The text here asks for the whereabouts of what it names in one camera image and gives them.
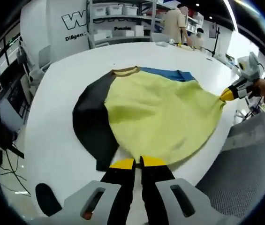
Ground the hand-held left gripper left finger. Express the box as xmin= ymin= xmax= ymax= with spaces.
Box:
xmin=63 ymin=158 xmax=136 ymax=225

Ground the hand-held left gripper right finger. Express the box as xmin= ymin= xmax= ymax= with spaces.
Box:
xmin=139 ymin=155 xmax=214 ymax=225

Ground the yellow black blue garment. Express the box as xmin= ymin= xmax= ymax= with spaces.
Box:
xmin=72 ymin=66 xmax=226 ymax=172

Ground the person's right hand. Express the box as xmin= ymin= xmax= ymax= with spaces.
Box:
xmin=248 ymin=79 xmax=265 ymax=103

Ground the black tripod stand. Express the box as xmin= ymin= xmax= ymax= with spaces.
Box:
xmin=204 ymin=27 xmax=221 ymax=58

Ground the curved ceiling light strip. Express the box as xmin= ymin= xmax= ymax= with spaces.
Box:
xmin=223 ymin=0 xmax=240 ymax=32

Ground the black shoe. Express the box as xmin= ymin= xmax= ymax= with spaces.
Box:
xmin=35 ymin=182 xmax=63 ymax=218

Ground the grey mesh chair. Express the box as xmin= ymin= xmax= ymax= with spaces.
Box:
xmin=194 ymin=114 xmax=265 ymax=217

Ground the light grey chair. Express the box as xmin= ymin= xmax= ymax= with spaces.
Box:
xmin=151 ymin=32 xmax=171 ymax=43

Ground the black table base bar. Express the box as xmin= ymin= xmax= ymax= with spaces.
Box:
xmin=0 ymin=142 xmax=25 ymax=160

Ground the small white box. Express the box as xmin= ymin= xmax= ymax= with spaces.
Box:
xmin=134 ymin=25 xmax=144 ymax=37

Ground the flat white box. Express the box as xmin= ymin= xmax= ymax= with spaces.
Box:
xmin=112 ymin=30 xmax=135 ymax=37

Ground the black chair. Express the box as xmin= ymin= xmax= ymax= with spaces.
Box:
xmin=0 ymin=121 xmax=18 ymax=142

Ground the white storage bin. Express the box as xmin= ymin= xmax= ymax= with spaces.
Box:
xmin=122 ymin=6 xmax=139 ymax=16
xmin=106 ymin=4 xmax=124 ymax=15
xmin=93 ymin=7 xmax=108 ymax=16

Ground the white storage shelf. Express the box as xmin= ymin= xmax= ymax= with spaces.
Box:
xmin=86 ymin=0 xmax=204 ymax=46

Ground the dark office desk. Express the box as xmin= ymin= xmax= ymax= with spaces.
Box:
xmin=5 ymin=79 xmax=31 ymax=118

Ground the large white box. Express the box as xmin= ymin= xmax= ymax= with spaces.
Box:
xmin=94 ymin=30 xmax=113 ymax=41

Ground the white chair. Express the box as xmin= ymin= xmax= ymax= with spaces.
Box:
xmin=38 ymin=45 xmax=53 ymax=71

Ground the wall poster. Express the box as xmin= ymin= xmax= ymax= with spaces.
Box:
xmin=209 ymin=22 xmax=218 ymax=38

